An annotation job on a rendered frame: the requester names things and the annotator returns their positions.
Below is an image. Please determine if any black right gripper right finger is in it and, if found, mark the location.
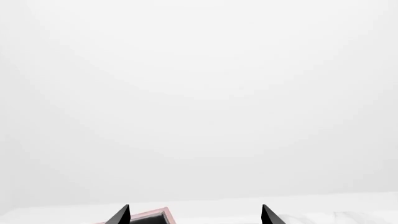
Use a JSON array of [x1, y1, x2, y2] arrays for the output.
[[261, 203, 287, 224]]

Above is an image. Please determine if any pink caddy with dark interior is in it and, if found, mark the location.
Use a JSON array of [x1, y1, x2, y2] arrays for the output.
[[93, 206, 177, 224]]

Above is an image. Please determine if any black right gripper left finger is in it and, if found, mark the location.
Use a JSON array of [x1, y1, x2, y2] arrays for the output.
[[104, 203, 131, 224]]

